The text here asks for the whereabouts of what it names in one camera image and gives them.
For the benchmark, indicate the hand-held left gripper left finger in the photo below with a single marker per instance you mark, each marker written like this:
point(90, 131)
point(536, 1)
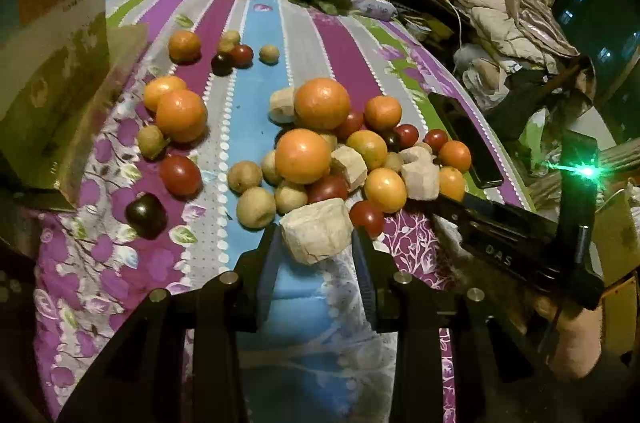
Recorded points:
point(267, 270)

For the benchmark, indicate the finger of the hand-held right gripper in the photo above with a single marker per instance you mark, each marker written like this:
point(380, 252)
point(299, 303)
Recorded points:
point(452, 209)

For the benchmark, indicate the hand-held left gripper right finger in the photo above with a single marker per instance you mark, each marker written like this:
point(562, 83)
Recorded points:
point(365, 275)

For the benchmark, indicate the large pale sugarcane chunk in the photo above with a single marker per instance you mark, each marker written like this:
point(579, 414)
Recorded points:
point(315, 228)

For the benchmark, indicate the pile of oranges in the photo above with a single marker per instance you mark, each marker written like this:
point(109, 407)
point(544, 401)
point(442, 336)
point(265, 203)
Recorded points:
point(321, 103)

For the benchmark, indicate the black flat device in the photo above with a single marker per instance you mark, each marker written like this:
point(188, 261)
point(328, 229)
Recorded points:
point(465, 143)

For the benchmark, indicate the brown cardboard box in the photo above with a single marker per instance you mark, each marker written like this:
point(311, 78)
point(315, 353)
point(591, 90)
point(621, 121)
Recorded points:
point(617, 243)

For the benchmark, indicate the black garment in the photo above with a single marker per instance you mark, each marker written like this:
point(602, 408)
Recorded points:
point(525, 98)

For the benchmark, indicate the white plastic bag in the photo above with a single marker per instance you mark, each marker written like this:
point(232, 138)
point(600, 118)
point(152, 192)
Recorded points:
point(482, 75)

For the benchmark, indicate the beige quilted garment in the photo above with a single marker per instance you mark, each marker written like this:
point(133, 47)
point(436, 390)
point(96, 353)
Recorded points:
point(500, 13)

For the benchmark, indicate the purple printed tissue pack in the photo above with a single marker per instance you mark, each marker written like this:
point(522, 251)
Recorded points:
point(372, 5)

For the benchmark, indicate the purple striped floral bedsheet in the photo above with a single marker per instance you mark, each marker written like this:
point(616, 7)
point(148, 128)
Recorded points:
point(300, 38)

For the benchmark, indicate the dark window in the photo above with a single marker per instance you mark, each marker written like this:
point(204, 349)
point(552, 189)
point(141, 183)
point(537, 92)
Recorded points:
point(600, 8)

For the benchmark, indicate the blue printed cardboard box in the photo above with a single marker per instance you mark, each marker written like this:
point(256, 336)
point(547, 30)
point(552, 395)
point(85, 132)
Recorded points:
point(60, 68)

